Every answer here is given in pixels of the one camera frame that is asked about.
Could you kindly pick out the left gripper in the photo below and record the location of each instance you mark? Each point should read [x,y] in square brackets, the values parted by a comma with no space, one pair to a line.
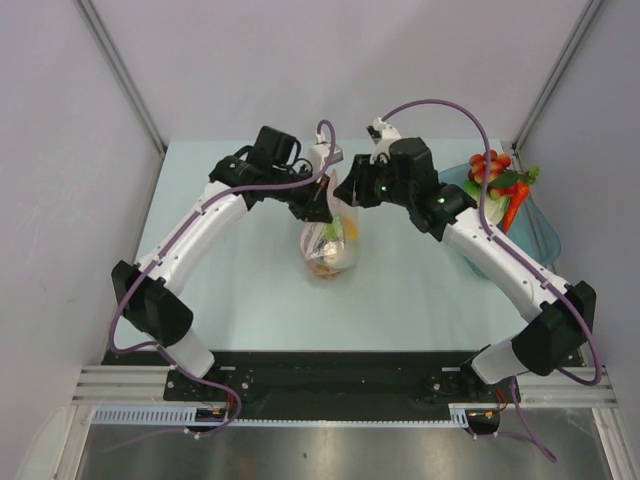
[314,206]

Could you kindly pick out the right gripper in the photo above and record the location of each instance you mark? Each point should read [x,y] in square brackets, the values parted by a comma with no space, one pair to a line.
[356,187]

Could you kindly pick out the green round fruit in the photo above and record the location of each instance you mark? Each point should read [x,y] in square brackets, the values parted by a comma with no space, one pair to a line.
[334,232]

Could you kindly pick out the yellow toy mango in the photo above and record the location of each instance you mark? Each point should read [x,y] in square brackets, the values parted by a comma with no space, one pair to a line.
[351,231]

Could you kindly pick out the clear zip top bag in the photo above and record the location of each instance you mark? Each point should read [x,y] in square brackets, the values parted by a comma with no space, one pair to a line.
[312,232]

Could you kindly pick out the orange toy pineapple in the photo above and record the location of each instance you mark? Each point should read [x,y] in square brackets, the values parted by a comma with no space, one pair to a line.
[319,270]

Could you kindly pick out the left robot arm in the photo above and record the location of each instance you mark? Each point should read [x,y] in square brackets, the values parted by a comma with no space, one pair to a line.
[147,291]

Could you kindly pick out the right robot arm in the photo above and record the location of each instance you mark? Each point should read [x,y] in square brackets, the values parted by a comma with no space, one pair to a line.
[558,314]

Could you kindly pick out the teal plastic food tray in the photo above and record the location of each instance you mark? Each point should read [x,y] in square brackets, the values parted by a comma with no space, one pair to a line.
[531,231]

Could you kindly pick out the white green cabbage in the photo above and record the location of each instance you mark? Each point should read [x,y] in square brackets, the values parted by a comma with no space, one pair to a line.
[494,209]

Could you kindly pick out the red strawberry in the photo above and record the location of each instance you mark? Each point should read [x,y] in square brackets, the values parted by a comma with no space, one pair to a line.
[516,187]

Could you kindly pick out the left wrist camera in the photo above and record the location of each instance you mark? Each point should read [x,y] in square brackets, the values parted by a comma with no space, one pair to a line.
[319,153]

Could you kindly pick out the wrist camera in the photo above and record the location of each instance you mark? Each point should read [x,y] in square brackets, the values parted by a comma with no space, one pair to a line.
[383,136]
[319,153]

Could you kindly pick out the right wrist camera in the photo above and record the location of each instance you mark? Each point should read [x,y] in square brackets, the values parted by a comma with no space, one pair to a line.
[383,136]

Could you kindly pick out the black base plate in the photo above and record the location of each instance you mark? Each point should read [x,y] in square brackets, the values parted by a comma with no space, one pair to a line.
[339,386]

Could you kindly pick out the aluminium frame rail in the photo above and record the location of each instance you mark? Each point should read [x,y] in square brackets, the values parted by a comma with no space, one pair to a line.
[120,385]

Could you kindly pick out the left corner aluminium post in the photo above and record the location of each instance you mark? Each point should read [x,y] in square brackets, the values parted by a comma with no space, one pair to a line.
[110,53]

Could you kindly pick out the corner aluminium post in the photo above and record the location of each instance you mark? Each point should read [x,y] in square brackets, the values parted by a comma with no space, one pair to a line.
[110,53]
[569,50]

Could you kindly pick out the right corner aluminium post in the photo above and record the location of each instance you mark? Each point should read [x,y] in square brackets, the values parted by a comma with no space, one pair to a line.
[569,50]

